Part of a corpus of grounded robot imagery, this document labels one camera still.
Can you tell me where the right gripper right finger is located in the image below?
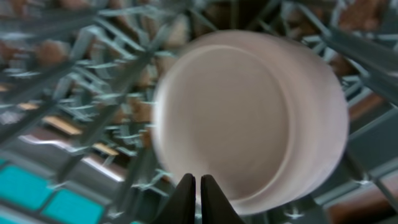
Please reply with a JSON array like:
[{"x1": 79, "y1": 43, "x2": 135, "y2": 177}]
[{"x1": 200, "y1": 175, "x2": 244, "y2": 224}]

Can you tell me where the white bowl with peanuts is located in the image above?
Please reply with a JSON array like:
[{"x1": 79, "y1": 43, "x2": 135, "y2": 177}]
[{"x1": 152, "y1": 30, "x2": 349, "y2": 215}]

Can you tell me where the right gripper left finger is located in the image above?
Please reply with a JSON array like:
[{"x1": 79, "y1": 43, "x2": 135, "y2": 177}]
[{"x1": 152, "y1": 174, "x2": 196, "y2": 224}]

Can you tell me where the teal serving tray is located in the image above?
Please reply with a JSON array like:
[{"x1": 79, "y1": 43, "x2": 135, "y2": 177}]
[{"x1": 1, "y1": 158, "x2": 137, "y2": 224}]

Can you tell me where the grey dishwasher rack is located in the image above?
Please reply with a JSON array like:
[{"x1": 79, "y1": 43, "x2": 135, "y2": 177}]
[{"x1": 1, "y1": 1, "x2": 397, "y2": 223}]

